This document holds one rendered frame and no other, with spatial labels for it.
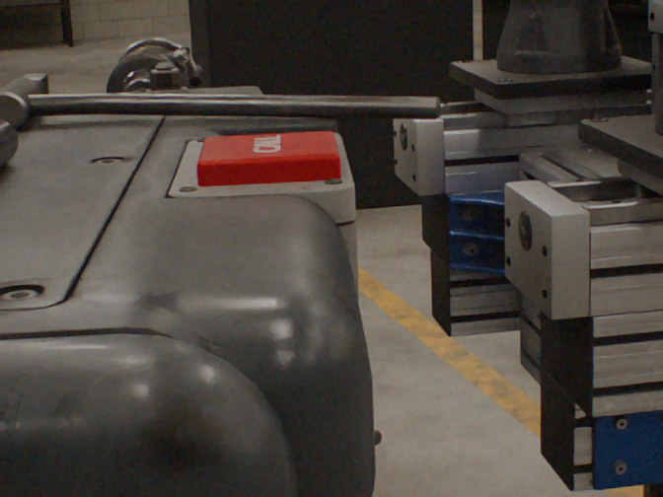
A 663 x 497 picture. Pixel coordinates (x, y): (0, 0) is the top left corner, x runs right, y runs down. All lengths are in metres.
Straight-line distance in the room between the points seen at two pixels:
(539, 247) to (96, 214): 0.64
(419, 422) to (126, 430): 3.24
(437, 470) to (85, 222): 2.82
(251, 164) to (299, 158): 0.02
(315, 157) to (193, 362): 0.20
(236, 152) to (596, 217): 0.58
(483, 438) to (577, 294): 2.39
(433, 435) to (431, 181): 1.99
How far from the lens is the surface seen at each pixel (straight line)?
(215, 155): 0.55
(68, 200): 0.54
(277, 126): 0.69
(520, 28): 1.59
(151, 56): 2.17
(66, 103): 0.74
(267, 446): 0.36
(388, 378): 3.90
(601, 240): 1.09
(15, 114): 0.73
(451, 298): 1.59
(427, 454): 3.38
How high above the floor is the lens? 1.37
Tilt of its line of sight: 15 degrees down
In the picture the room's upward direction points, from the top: 3 degrees counter-clockwise
